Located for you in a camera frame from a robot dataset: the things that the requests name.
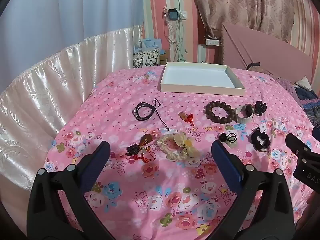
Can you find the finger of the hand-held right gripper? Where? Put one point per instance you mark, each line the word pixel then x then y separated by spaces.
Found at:
pixel 296 143

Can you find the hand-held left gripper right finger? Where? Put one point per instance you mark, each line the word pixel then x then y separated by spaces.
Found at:
pixel 226 161

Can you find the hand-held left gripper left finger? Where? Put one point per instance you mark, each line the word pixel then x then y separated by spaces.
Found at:
pixel 96 162

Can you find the black knot jade pendant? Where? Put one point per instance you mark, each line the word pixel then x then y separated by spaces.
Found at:
pixel 223 137

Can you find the white band wristwatch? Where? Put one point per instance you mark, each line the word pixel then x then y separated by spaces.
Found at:
pixel 242 119

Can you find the red knot pendant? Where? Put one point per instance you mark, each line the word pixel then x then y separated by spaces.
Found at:
pixel 191 119

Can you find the white shallow tray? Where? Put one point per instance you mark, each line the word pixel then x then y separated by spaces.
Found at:
pixel 197 77

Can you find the blue knit blanket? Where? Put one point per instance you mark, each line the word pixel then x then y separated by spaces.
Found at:
pixel 311 100

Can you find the pink floral bedsheet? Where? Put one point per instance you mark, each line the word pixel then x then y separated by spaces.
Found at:
pixel 175 180

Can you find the amber gourd pendant dark knot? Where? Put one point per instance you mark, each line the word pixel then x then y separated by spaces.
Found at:
pixel 146 140

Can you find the purple dotted quilt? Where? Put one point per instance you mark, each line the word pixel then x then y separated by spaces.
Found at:
pixel 287 87

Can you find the white pillow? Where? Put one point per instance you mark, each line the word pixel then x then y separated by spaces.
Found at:
pixel 304 83

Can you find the cream scrunchie with bow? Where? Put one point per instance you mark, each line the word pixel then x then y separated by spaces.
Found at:
pixel 166 142

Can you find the brown garment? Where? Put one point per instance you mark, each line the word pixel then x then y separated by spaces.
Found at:
pixel 260 69

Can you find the cream satin curtain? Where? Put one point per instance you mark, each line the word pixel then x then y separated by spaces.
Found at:
pixel 50 85

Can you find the pink headboard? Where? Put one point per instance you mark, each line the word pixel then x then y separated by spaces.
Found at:
pixel 262 45

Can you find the black white floral bag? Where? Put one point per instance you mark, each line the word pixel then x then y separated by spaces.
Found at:
pixel 146 58

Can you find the white power strip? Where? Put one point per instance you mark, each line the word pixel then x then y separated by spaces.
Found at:
pixel 212 42

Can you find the tan cardboard box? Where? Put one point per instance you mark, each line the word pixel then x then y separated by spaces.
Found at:
pixel 163 57

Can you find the pink patterned curtain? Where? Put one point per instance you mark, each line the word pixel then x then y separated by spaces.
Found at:
pixel 237 2

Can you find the white sheer curtain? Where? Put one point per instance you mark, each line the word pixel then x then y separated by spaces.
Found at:
pixel 75 10

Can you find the blue charger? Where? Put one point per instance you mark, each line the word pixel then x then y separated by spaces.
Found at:
pixel 172 14

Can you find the white wall socket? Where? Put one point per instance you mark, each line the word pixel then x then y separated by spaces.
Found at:
pixel 183 15

